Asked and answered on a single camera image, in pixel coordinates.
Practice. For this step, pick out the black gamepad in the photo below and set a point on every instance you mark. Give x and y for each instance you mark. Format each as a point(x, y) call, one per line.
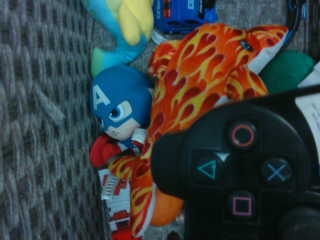
point(240, 170)

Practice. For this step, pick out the grey woven basket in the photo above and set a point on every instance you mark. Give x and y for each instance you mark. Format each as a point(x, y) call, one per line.
point(42, 125)

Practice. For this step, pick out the Captain America plush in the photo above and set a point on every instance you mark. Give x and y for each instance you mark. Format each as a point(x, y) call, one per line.
point(117, 105)

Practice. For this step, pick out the orange flame pattern plush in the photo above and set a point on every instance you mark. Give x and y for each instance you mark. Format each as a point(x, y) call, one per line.
point(197, 75)

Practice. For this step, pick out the red and white fire truck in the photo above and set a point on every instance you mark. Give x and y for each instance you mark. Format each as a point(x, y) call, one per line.
point(120, 200)

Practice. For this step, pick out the orange ball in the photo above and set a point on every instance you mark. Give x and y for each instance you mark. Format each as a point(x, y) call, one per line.
point(165, 210)

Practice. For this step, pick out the yellow and blue plush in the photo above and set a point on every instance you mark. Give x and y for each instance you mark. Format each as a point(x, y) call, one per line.
point(125, 30)

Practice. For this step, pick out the blue police toy car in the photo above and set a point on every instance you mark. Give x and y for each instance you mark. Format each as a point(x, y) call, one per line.
point(185, 15)

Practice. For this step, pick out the green plush with white tag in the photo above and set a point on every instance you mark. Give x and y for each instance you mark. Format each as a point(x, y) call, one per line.
point(282, 72)

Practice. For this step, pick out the blue and black headphones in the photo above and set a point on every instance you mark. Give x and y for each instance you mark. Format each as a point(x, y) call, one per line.
point(297, 22)

